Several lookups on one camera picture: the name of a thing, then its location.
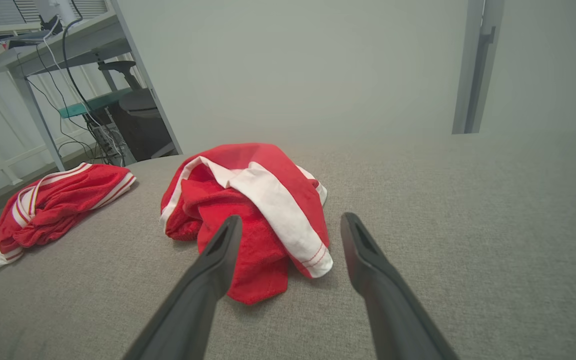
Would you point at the white box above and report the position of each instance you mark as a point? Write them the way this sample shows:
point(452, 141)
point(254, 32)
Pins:
point(0, 50)

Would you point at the black computer tower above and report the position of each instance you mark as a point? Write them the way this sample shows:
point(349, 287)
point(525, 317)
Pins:
point(143, 135)

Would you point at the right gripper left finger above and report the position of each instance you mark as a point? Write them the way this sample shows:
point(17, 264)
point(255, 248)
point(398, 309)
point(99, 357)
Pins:
point(193, 310)

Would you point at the red Bulls jersey white sleeves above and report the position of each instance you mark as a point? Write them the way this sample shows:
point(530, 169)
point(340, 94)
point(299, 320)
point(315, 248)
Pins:
point(63, 202)

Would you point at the grey mesh computer case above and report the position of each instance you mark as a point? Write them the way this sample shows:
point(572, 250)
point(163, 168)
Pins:
point(105, 142)

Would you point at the red shorts white band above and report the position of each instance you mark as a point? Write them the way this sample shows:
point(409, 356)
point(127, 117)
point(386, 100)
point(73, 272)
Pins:
point(263, 162)

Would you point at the white grey desk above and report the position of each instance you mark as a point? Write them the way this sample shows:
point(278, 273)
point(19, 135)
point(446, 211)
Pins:
point(93, 35)

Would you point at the black office chair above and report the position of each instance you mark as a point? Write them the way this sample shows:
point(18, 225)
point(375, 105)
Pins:
point(135, 100)

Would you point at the small black gadget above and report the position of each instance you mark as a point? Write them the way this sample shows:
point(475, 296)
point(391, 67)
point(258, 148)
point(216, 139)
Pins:
point(50, 24)

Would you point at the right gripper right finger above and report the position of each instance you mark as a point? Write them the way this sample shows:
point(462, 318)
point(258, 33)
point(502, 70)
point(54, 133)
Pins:
point(388, 310)

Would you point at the teal under-desk shelf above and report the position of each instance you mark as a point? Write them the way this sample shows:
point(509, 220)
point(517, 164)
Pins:
point(95, 102)

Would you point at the grey partition edge post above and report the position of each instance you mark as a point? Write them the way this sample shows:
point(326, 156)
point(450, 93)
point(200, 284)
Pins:
point(146, 75)

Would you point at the grey aluminium wall profile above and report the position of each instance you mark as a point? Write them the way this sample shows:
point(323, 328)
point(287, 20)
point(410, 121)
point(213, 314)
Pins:
point(470, 75)

